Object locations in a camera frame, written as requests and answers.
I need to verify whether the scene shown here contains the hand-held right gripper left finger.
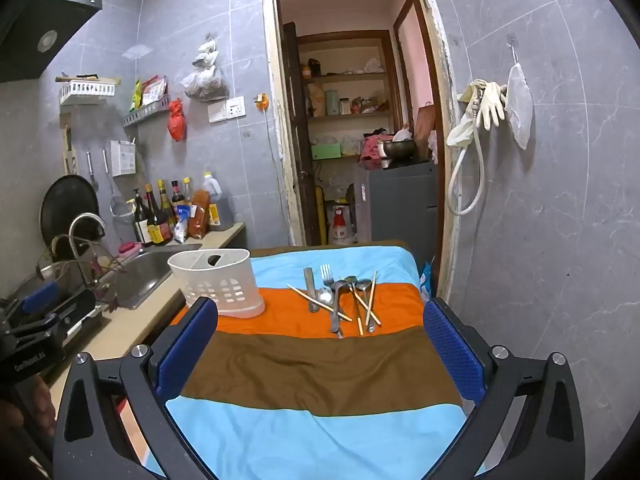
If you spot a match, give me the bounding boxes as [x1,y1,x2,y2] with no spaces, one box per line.
[52,296,221,480]

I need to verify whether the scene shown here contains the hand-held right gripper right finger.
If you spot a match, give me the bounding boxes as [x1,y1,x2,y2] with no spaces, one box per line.
[422,297,586,480]

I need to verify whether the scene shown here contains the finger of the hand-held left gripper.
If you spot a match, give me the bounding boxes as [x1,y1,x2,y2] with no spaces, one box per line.
[0,281,62,322]
[11,288,97,337]

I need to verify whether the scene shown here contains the white plastic utensil basket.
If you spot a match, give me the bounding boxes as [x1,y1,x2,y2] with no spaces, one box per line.
[167,248,266,319]

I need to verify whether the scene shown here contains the wooden chopstick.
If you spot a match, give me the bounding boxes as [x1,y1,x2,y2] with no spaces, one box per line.
[351,289,382,326]
[286,284,353,322]
[365,271,379,327]

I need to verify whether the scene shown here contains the steel table knife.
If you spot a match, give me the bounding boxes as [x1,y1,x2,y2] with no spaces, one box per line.
[303,267,320,314]

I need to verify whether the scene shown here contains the person's left hand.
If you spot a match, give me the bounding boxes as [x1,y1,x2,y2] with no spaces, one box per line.
[0,385,57,429]

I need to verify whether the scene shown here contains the steel dish basin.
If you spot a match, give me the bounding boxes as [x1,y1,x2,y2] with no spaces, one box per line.
[10,246,123,312]

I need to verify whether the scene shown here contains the blue plastic packet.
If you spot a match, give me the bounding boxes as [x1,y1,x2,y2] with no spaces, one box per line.
[419,259,435,303]

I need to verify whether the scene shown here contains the steel sink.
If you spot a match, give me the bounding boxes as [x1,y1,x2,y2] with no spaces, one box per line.
[114,243,204,311]

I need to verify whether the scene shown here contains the steel faucet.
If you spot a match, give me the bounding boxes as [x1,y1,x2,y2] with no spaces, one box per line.
[68,212,108,263]

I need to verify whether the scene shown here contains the black wok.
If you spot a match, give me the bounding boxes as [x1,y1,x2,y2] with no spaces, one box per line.
[39,175,101,252]

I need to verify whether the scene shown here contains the dark pump top bottle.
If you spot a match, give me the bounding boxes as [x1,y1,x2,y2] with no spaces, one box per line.
[132,188,151,247]

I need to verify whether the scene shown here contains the yellow label soy sauce bottle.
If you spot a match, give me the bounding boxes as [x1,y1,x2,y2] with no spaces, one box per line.
[144,183,171,247]

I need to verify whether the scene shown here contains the blue white packet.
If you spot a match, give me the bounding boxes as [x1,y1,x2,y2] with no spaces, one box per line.
[174,204,196,242]

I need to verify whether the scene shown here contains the orange red spice packet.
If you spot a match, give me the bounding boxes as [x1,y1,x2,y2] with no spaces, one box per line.
[190,188,211,240]

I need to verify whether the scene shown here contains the striped blue orange brown cloth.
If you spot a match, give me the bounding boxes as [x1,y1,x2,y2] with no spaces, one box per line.
[117,246,488,480]

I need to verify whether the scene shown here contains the dark sauce bottle yellow cap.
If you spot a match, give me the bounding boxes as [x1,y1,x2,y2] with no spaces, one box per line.
[157,179,177,241]

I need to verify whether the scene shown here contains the large dark oil jug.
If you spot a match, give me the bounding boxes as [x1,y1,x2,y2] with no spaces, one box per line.
[202,172,236,232]

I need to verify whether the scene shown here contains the hanging wooden board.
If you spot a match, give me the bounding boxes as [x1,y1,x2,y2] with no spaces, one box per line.
[61,122,79,176]

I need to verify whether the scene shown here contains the grey cabinet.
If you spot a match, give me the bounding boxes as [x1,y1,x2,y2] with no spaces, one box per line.
[352,159,439,263]

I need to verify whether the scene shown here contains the red white bag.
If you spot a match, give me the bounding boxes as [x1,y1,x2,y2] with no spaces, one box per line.
[327,204,357,246]

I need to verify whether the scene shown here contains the yellow stick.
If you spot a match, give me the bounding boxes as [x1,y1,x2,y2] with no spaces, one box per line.
[315,184,327,246]

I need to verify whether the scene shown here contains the dark metal bowl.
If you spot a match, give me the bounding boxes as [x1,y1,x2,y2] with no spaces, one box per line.
[377,138,418,162]

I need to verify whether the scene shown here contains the red plastic bag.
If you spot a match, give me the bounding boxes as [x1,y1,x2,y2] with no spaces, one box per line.
[167,98,187,142]

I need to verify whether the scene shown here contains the red cloth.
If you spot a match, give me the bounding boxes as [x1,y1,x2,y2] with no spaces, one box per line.
[359,134,396,162]

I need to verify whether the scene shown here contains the brown paper bag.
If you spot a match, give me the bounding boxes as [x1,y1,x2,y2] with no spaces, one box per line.
[414,102,437,157]

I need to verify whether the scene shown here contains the red seasoning packets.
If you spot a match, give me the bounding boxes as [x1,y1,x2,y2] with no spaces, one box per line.
[141,75,169,107]

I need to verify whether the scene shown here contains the dark wooden door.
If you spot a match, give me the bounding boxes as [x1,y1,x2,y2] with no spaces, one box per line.
[282,22,322,247]

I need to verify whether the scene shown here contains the cream rubber gloves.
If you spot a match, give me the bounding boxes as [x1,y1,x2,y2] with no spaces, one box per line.
[446,79,509,149]

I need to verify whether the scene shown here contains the white mesh bag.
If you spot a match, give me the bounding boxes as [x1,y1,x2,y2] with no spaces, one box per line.
[504,62,534,151]

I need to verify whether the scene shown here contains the hanging clear plastic bags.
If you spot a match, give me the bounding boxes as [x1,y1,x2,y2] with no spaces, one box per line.
[180,34,229,102]

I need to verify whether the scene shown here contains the black range hood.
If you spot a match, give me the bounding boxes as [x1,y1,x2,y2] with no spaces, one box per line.
[0,0,104,83]

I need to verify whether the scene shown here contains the wooden shelf unit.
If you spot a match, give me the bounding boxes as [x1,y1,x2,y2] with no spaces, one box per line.
[297,30,403,163]

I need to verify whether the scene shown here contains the hanging wire strainer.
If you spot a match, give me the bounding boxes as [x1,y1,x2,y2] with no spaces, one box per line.
[102,148,132,222]

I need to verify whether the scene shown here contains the white wall box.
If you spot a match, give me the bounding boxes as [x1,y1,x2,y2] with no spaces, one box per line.
[110,139,137,177]

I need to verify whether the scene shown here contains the white hose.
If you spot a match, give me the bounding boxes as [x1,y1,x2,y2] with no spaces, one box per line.
[447,105,487,217]

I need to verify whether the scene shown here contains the white wall basket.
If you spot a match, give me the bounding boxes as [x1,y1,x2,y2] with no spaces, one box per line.
[59,79,117,107]

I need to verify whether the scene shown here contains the metal wall shelf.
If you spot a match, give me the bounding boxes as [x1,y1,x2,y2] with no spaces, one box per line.
[122,95,172,129]

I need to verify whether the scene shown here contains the white wall socket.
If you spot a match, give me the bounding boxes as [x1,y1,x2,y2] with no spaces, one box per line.
[207,95,246,124]

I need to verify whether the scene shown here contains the wooden door frame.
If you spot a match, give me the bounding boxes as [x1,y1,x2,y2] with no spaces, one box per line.
[262,0,467,308]

